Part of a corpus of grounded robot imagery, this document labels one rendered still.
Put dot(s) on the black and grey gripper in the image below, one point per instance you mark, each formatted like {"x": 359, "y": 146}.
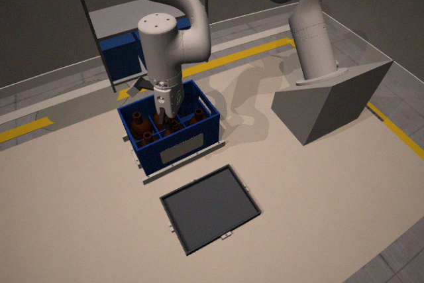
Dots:
{"x": 168, "y": 102}

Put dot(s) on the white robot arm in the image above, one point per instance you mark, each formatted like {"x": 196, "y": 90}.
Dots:
{"x": 164, "y": 55}

